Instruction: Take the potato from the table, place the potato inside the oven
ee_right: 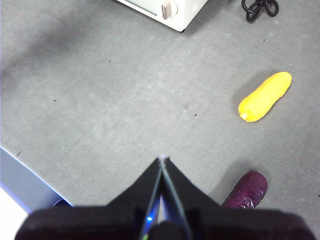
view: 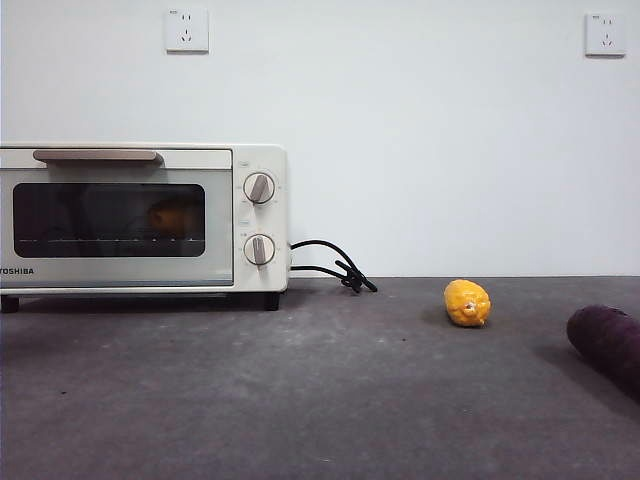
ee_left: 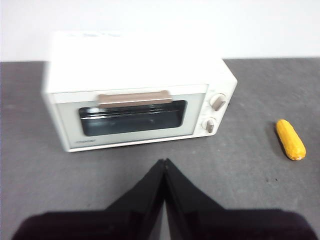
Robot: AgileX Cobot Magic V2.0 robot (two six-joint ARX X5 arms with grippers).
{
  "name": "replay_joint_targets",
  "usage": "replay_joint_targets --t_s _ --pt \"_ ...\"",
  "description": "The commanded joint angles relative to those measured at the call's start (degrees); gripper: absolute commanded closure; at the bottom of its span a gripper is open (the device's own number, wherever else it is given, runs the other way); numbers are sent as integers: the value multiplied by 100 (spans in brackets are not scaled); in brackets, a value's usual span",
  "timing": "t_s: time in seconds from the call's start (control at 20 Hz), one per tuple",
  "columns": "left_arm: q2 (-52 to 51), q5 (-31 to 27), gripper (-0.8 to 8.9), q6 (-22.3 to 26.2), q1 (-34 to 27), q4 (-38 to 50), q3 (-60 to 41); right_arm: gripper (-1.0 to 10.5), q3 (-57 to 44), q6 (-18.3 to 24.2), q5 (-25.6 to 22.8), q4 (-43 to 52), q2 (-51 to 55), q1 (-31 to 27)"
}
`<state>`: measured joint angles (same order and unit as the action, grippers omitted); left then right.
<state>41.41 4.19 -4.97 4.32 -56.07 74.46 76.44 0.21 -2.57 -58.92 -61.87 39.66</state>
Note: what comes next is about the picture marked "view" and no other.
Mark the black oven foot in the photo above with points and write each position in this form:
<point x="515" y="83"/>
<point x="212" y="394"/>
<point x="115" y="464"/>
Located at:
<point x="9" y="304"/>
<point x="271" y="301"/>

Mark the purple sweet potato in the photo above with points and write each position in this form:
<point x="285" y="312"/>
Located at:
<point x="607" y="340"/>

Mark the glass oven door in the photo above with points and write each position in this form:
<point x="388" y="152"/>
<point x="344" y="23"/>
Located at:
<point x="220" y="225"/>

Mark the cream Toshiba toaster oven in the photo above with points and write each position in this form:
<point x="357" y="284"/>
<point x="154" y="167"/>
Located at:
<point x="260" y="220"/>

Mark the brown potato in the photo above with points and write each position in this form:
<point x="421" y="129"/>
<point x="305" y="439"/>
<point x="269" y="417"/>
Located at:
<point x="170" y="217"/>

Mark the cream oven knob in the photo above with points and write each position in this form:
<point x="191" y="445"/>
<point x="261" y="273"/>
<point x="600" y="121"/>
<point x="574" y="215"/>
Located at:
<point x="259" y="188"/>
<point x="259" y="249"/>

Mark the white wall socket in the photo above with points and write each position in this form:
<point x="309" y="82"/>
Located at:
<point x="605" y="35"/>
<point x="187" y="30"/>

